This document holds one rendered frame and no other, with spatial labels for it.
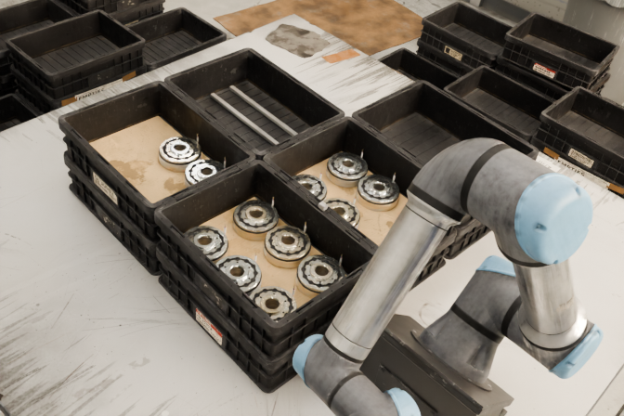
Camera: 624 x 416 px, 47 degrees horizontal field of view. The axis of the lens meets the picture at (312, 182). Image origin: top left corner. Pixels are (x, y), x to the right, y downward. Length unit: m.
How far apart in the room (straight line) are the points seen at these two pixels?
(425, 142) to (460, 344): 0.74
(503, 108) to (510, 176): 2.07
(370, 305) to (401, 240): 0.11
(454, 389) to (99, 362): 0.72
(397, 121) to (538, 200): 1.10
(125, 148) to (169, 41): 1.37
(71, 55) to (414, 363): 1.95
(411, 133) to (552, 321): 0.89
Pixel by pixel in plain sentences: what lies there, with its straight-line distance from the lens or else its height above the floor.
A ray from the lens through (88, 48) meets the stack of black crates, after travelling 2.93.
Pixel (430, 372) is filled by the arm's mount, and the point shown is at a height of 0.92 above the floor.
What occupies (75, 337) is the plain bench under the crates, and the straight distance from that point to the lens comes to 1.64.
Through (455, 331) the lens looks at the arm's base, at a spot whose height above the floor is 0.92.
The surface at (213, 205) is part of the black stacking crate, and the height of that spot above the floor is 0.87.
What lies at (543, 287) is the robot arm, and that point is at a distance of 1.17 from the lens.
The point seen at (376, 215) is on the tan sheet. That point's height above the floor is 0.83.
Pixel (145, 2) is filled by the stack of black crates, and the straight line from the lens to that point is 3.25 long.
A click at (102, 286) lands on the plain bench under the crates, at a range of 1.72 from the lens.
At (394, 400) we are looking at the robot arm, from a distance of 1.11.
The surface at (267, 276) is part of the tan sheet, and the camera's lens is 1.56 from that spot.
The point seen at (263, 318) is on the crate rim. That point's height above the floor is 0.93.
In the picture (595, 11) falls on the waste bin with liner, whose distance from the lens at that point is 3.76.
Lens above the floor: 2.00
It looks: 41 degrees down
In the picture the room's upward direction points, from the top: 8 degrees clockwise
